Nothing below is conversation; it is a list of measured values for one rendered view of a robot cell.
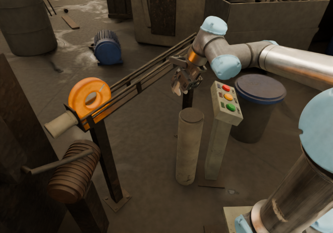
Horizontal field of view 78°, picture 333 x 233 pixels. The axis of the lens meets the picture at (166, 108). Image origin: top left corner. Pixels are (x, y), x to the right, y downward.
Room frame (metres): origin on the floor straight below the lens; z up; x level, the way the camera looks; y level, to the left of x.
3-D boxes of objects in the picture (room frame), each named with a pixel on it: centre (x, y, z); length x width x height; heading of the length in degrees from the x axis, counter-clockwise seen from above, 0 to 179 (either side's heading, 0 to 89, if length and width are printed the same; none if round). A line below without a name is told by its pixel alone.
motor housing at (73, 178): (0.47, 0.35, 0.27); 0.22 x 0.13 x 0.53; 175
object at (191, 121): (0.74, -0.12, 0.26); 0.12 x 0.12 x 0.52
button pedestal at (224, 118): (0.76, -0.28, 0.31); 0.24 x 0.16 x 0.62; 175
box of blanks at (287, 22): (2.48, -0.99, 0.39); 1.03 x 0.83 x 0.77; 100
